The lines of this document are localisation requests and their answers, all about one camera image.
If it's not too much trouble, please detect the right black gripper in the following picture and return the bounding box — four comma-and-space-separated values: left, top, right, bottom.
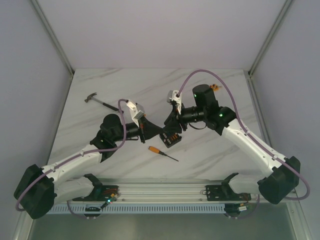
162, 101, 207, 134

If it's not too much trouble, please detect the black fuse box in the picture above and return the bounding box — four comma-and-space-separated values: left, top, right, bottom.
159, 132, 182, 148

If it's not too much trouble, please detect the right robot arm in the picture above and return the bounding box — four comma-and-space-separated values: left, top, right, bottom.
164, 84, 301, 205

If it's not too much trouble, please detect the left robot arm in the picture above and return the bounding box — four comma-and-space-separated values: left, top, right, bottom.
13, 114, 164, 220

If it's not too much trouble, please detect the orange terminal block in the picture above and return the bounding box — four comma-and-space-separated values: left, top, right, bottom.
210, 84, 222, 92

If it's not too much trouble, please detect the orange handled screwdriver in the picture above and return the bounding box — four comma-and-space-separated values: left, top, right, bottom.
148, 146, 178, 162

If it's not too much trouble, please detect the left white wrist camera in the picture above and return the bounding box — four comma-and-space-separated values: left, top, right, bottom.
126, 99, 146, 127

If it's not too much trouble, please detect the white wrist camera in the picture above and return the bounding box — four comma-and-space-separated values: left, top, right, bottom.
126, 99, 146, 127
166, 90, 182, 114

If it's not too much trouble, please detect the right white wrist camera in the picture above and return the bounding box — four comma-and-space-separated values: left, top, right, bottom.
166, 90, 182, 114

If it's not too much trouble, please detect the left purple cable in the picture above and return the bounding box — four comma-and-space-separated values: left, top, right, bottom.
15, 98, 130, 221

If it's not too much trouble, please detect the purple cable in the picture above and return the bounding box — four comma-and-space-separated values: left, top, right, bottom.
176, 69, 312, 221
15, 98, 130, 221

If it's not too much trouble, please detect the aluminium mounting rail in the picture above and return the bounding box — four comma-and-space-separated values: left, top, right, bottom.
26, 177, 298, 202

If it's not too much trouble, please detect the hammer with black handle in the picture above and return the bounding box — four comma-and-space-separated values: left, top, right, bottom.
84, 92, 120, 112

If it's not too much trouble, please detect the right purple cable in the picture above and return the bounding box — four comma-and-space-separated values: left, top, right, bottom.
176, 69, 312, 221

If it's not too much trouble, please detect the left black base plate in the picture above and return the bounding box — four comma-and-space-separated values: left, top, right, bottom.
72, 185, 119, 202

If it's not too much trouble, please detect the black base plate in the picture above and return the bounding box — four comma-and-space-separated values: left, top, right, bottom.
72, 185, 119, 202
204, 185, 252, 202

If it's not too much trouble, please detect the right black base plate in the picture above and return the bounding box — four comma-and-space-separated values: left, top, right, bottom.
204, 185, 252, 202

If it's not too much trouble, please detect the slotted cable duct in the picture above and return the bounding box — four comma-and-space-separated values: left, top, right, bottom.
48, 202, 226, 215

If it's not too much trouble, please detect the left aluminium frame post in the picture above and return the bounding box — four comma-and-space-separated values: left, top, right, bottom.
29, 0, 75, 77

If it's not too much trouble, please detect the aluminium frame post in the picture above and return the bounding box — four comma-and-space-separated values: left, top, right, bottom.
248, 0, 295, 78
29, 0, 75, 77

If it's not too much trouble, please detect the right aluminium frame post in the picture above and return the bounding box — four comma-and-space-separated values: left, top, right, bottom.
248, 0, 295, 78

